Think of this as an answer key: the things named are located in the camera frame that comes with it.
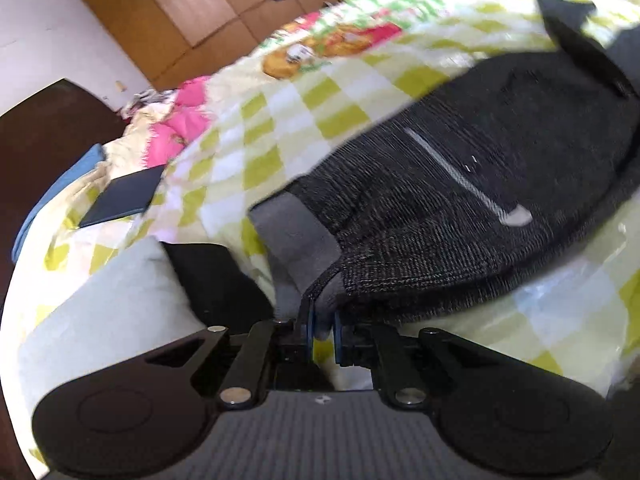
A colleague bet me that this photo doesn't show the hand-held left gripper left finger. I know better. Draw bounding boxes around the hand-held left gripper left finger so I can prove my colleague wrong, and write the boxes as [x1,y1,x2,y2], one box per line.
[144,305,316,408]

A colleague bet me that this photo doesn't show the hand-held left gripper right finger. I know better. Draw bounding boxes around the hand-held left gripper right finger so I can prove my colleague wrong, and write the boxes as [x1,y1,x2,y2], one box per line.
[334,309,498,408]

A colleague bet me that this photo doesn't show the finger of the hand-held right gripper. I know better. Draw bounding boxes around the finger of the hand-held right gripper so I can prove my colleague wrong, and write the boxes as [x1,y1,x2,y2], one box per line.
[536,0,633,98]

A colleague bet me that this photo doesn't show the dark grey knit pants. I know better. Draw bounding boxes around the dark grey knit pants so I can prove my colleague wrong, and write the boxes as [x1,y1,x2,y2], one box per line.
[248,45,640,333]

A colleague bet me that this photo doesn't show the black cloth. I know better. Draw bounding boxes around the black cloth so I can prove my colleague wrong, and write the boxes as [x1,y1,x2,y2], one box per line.
[162,242,274,332]

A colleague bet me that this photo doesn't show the white pillow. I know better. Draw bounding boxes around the white pillow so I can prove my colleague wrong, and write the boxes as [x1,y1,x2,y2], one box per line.
[17,236,202,413]

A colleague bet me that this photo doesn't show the yellow checked cartoon blanket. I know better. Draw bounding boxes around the yellow checked cartoon blanket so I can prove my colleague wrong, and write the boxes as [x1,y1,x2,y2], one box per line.
[12,0,640,480]

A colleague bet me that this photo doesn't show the pink cloth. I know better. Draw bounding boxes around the pink cloth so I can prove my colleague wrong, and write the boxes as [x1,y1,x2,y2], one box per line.
[144,76,217,168]

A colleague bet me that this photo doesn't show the small clutter pile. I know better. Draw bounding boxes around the small clutter pile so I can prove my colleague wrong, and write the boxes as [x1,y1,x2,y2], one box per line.
[121,88,177,117]

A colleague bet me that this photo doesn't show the blue cloth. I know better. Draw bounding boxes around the blue cloth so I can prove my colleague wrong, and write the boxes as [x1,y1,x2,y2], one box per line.
[11,144,108,262]

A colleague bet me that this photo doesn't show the dark wooden headboard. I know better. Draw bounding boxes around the dark wooden headboard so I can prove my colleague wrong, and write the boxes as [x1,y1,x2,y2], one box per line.
[0,78,127,311]

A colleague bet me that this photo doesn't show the wooden wardrobe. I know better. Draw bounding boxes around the wooden wardrobe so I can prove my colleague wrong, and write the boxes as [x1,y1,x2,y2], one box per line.
[54,0,353,92]

